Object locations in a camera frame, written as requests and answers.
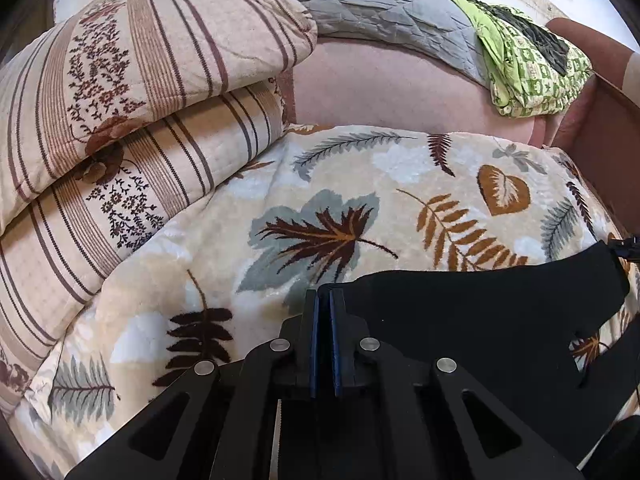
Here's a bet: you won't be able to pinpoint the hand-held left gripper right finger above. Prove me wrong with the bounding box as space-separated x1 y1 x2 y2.
319 284 587 480

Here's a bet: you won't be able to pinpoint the leaf print plush blanket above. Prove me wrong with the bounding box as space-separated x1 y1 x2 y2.
10 122 640 480

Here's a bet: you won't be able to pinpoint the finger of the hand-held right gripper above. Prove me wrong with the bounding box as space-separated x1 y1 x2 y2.
606 234 640 262

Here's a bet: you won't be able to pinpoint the grey quilted blanket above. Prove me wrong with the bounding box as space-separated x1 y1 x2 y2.
235 0 493 87

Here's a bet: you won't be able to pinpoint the pink bed sheet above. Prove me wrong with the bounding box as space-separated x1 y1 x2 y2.
291 35 551 150

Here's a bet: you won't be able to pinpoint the black pants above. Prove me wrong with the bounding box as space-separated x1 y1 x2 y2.
320 241 632 467

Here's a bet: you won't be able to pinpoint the black crinkled garment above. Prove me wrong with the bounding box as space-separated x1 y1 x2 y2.
465 0 572 76

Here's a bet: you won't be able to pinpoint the striped floral folded quilt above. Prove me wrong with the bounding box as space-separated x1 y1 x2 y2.
0 0 319 413

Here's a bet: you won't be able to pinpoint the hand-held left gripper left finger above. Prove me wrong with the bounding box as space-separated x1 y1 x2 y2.
65 289 322 480

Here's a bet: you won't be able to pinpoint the brown bed frame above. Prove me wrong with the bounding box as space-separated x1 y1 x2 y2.
542 16 640 242

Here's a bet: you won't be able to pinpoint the green printed cloth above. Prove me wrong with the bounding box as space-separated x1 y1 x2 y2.
437 0 596 119

